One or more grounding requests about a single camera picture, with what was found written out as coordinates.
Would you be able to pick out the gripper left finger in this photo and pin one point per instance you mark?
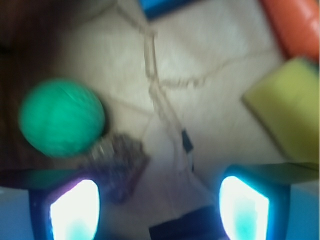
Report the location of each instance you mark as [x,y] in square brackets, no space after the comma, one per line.
[49,204]

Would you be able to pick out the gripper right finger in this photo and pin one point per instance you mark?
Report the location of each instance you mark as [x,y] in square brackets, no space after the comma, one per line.
[275,201]

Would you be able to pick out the brown rock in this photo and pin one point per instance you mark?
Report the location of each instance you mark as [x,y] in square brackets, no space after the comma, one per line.
[117,162]

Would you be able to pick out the green rubber ball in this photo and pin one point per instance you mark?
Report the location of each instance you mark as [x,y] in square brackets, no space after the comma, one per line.
[61,118]

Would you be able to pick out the yellow green sponge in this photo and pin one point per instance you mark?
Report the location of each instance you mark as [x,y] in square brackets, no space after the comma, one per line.
[286,101]

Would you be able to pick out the brown paper bag tray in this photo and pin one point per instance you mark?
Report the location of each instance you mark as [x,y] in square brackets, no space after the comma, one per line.
[174,83]

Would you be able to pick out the orange toy carrot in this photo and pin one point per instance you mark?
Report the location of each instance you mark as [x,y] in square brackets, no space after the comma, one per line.
[297,26]

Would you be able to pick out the blue wooden block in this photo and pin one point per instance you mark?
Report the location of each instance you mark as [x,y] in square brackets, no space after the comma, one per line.
[153,9]

